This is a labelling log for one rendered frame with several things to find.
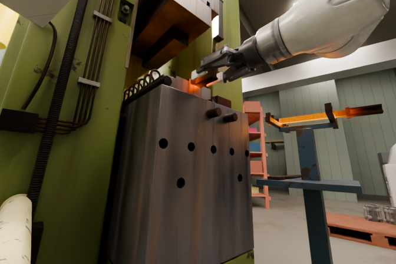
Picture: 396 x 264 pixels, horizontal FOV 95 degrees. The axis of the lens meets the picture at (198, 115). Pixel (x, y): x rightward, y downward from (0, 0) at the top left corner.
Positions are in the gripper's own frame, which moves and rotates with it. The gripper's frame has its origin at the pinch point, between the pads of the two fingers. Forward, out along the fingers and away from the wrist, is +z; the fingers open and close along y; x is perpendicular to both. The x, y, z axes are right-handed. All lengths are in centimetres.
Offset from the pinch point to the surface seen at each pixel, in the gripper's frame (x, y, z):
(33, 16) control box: -7.1, -40.9, -5.4
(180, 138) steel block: -21.4, -9.3, -0.8
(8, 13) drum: 176, -106, 304
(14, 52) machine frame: 16, -52, 63
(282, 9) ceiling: 275, 273, 72
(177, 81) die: -2.3, -7.4, 5.1
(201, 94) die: -3.8, 3.1, 5.1
